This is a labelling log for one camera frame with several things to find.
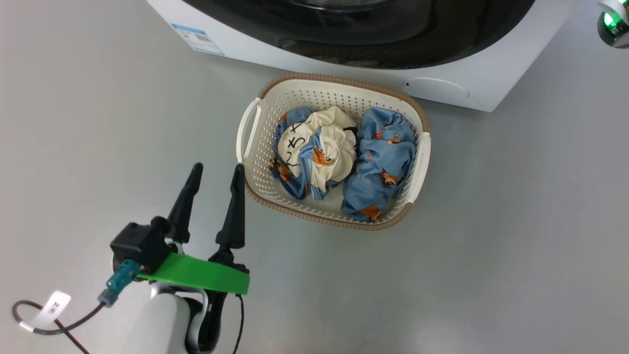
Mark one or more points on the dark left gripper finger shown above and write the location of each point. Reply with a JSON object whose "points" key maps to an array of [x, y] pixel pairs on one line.
{"points": [[233, 216], [185, 201]]}

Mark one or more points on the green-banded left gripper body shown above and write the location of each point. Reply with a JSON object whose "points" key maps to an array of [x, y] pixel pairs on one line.
{"points": [[196, 275]]}

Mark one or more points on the cream and blue garment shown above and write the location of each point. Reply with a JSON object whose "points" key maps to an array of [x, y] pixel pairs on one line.
{"points": [[314, 132]]}

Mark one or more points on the blue bear-print garment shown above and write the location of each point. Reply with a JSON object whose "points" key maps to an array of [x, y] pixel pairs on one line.
{"points": [[383, 157]]}

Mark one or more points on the black round glass machine door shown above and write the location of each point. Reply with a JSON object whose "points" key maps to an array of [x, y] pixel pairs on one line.
{"points": [[393, 39]]}

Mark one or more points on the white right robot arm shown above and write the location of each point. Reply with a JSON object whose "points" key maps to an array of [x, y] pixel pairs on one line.
{"points": [[614, 34]]}

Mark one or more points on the cream perforated laundry basket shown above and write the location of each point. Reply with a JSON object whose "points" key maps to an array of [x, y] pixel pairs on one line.
{"points": [[324, 96]]}

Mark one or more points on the white front-load washing machine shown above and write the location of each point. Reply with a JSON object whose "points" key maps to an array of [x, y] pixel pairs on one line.
{"points": [[491, 83]]}

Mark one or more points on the blue energy label sticker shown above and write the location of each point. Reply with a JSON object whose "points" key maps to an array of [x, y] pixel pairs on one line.
{"points": [[196, 39]]}

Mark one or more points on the round white filter cover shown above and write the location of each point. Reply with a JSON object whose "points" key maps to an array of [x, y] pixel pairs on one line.
{"points": [[437, 88]]}

